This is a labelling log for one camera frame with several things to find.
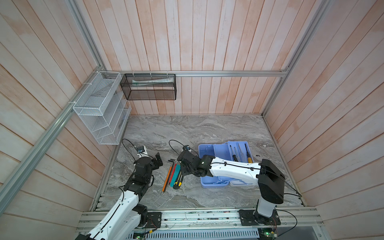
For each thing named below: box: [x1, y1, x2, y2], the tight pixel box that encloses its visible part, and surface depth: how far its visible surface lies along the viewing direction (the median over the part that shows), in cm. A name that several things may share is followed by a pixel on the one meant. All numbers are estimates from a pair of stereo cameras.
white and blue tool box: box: [198, 141, 259, 188], surface depth 59 cm
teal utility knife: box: [170, 161, 181, 188], surface depth 88 cm
